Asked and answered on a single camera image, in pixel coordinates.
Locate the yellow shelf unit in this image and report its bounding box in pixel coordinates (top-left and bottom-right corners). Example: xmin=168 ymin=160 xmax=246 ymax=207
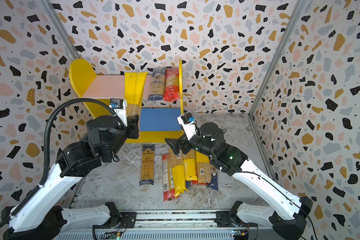
xmin=69 ymin=59 xmax=183 ymax=144

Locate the dark blue spaghetti bag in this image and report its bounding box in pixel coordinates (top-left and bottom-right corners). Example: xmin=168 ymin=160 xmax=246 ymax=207
xmin=139 ymin=145 xmax=155 ymax=186

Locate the yellow spaghetti bag right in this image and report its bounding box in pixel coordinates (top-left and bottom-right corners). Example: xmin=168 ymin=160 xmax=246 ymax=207
xmin=196 ymin=152 xmax=212 ymax=184

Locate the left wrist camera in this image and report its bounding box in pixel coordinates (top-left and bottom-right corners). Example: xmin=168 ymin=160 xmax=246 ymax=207
xmin=110 ymin=98 xmax=128 ymax=127

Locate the black corrugated cable conduit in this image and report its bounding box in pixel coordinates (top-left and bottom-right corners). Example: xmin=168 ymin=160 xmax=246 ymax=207
xmin=0 ymin=98 xmax=124 ymax=238

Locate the yellow spaghetti bag with text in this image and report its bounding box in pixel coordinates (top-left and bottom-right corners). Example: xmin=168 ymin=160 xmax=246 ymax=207
xmin=183 ymin=150 xmax=198 ymax=181

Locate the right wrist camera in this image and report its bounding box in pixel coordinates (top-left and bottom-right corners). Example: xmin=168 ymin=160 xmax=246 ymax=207
xmin=177 ymin=113 xmax=197 ymax=140

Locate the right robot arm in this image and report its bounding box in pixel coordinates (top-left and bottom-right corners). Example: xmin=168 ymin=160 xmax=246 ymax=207
xmin=165 ymin=113 xmax=313 ymax=240

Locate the blue white spaghetti bag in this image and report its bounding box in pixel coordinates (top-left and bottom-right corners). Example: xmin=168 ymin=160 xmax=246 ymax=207
xmin=148 ymin=67 xmax=167 ymax=101

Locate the yellow top spaghetti bag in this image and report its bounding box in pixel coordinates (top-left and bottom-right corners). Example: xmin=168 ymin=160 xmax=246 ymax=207
xmin=124 ymin=73 xmax=148 ymax=118

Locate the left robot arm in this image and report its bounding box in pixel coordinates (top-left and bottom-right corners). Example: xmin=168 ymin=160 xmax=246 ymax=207
xmin=3 ymin=115 xmax=140 ymax=240

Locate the long yellow spaghetti bag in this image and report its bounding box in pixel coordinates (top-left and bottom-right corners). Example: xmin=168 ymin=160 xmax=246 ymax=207
xmin=169 ymin=149 xmax=188 ymax=198

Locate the navy spaghetti bag far right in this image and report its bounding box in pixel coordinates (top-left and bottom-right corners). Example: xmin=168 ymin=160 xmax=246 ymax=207
xmin=207 ymin=168 xmax=218 ymax=191

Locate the red label spaghetti bag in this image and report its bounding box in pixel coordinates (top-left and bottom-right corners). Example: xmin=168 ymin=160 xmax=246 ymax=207
xmin=162 ymin=154 xmax=175 ymax=202

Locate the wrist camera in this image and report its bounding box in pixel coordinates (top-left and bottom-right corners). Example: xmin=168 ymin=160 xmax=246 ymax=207
xmin=110 ymin=98 xmax=128 ymax=127
xmin=177 ymin=113 xmax=197 ymax=140

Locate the metal base rail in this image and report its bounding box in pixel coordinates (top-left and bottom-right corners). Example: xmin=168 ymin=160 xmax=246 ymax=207
xmin=56 ymin=210 xmax=279 ymax=240

